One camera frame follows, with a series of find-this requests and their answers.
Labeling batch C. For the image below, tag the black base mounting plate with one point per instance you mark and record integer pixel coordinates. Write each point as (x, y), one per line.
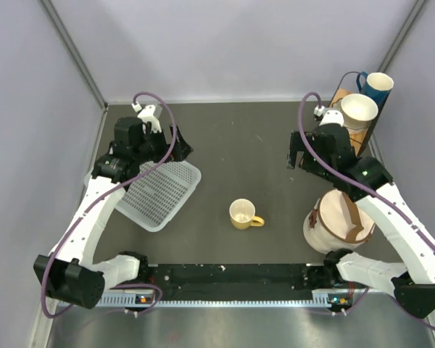
(238, 281)

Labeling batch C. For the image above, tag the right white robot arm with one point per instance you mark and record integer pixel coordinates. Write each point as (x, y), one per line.
(370, 186)

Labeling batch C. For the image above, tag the white perforated plastic basket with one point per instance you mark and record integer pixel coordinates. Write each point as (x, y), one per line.
(153, 201)

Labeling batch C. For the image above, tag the blue white mug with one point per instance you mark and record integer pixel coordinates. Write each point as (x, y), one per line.
(375, 85)

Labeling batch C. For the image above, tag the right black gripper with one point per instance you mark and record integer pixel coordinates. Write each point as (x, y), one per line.
(294, 147)

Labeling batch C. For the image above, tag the cream round laundry bag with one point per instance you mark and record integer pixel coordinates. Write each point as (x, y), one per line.
(335, 222)

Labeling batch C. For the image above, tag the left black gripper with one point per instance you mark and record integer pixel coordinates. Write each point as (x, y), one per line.
(165, 148)

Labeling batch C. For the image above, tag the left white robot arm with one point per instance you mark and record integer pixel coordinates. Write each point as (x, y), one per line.
(68, 273)

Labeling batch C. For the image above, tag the white ceramic bowl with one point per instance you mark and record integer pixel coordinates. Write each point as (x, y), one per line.
(358, 110)

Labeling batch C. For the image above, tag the grey slotted cable duct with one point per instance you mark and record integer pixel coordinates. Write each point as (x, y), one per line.
(145, 300)

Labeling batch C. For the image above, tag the yellow ceramic mug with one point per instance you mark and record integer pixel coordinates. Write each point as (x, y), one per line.
(242, 213)

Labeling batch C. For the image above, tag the black wire wooden rack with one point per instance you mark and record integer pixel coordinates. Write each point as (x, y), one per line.
(361, 136)

